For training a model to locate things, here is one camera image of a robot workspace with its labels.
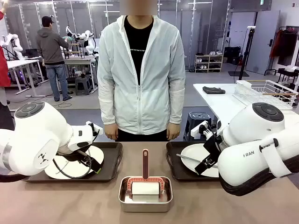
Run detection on gray door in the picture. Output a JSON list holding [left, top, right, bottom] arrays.
[[251, 10, 281, 75]]

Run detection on dark blue-gray plastic stool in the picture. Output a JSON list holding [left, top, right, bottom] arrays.
[[183, 111, 212, 142]]

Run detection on thick black left arm hose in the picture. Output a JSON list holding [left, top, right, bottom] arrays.
[[0, 173, 29, 183]]

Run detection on white velcro strap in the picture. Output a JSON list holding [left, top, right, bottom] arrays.
[[259, 138, 292, 178]]

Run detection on red-handled scrub brush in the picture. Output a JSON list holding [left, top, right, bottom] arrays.
[[127, 148, 165, 196]]

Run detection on white wire dish rack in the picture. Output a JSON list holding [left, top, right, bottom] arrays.
[[232, 79, 299, 110]]

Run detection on person's right hand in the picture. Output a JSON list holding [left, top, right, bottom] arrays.
[[104, 123, 120, 140]]

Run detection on dark brown serving tray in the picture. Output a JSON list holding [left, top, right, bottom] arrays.
[[165, 140, 225, 182], [23, 141, 124, 183]]

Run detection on man in gray hoodie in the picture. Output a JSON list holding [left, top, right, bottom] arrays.
[[36, 15, 73, 102]]

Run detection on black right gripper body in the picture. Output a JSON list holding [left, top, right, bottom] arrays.
[[201, 136, 222, 164]]

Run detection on black tripod with white device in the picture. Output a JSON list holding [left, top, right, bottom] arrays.
[[228, 26, 256, 82]]

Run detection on white side table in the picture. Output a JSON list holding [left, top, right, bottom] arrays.
[[193, 83, 299, 132]]

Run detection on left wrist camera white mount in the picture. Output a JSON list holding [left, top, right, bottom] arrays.
[[85, 120, 104, 142]]

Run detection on silver table knife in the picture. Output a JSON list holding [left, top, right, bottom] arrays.
[[176, 153, 219, 168]]

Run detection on white shoe rack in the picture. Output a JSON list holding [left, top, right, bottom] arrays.
[[195, 51, 224, 73]]

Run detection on black storage case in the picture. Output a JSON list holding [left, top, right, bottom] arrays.
[[224, 46, 241, 65]]

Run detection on thick black arm hose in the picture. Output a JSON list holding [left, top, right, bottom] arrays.
[[219, 161, 299, 197], [0, 173, 29, 183]]

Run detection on dark tray on side table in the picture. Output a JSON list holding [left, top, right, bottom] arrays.
[[202, 86, 226, 95]]

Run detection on person's left hand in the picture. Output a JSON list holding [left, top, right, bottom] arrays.
[[166, 123, 181, 140]]

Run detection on black t-shirt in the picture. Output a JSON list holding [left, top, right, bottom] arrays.
[[123, 15, 155, 85]]

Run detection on person's right forearm white sleeve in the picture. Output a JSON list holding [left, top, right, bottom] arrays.
[[97, 93, 117, 126]]

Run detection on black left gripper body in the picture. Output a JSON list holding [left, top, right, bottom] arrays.
[[67, 146, 95, 165]]

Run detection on white office desk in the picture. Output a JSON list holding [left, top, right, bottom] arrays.
[[7, 59, 42, 98]]

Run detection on blurred person head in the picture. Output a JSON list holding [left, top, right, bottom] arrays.
[[123, 0, 154, 23]]

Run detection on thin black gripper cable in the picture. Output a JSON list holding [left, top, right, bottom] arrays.
[[53, 149, 94, 180]]

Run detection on white workbench with shelf frame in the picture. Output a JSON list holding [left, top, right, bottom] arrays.
[[61, 42, 99, 92]]

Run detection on thick black right arm hose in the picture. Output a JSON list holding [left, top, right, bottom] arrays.
[[219, 161, 299, 197]]

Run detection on person's left forearm white sleeve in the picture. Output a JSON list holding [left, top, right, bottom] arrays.
[[169, 92, 186, 124]]

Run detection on rectangular stainless steel tray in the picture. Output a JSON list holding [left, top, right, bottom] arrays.
[[118, 176, 173, 213]]

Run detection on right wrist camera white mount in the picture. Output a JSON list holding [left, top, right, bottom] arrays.
[[190, 120, 218, 140]]

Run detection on gray plastic stool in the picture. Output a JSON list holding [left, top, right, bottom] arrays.
[[75, 76, 91, 96]]

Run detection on person in white jacket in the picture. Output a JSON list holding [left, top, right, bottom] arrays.
[[97, 15, 186, 135]]

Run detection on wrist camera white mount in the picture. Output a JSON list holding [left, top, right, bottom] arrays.
[[85, 120, 104, 142], [190, 120, 218, 140]]

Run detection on white round plate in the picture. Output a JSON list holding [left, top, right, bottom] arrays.
[[44, 146, 105, 180], [180, 143, 221, 178]]

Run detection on black clothes rack with garments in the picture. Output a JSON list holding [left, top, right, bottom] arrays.
[[265, 25, 299, 77]]

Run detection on black trousers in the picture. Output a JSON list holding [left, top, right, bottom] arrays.
[[115, 128, 170, 142]]

